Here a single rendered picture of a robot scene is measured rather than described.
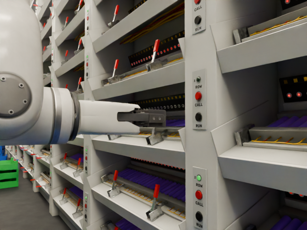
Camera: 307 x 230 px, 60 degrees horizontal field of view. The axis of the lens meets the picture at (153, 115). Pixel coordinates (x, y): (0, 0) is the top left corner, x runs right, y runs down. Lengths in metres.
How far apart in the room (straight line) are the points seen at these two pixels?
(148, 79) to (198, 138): 0.26
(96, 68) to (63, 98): 0.77
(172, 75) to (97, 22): 0.63
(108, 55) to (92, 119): 0.82
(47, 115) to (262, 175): 0.34
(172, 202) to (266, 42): 0.48
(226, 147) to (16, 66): 0.39
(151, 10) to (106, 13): 0.48
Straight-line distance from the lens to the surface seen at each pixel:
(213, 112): 0.52
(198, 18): 0.58
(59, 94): 0.39
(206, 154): 0.54
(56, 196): 1.84
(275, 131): 0.52
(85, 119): 0.39
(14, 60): 0.31
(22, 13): 0.36
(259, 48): 0.48
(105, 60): 1.18
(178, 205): 0.74
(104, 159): 1.15
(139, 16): 0.84
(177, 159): 0.63
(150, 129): 0.83
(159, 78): 0.69
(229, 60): 0.52
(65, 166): 1.64
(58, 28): 1.91
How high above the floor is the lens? 0.57
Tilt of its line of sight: 2 degrees up
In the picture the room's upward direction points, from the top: straight up
